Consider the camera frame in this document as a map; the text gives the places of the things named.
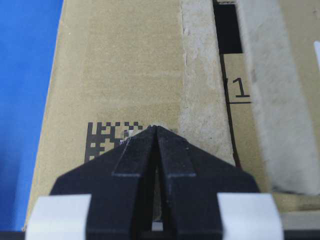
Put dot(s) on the brown cardboard box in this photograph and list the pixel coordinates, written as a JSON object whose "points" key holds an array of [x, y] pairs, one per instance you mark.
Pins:
{"points": [[123, 65]]}

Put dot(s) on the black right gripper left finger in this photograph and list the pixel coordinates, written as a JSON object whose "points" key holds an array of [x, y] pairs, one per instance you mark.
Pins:
{"points": [[98, 200]]}

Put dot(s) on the blue table mat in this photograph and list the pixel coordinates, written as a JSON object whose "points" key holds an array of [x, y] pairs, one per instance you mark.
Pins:
{"points": [[28, 33]]}

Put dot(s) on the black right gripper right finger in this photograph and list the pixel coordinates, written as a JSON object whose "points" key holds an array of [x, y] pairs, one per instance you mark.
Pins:
{"points": [[207, 198]]}

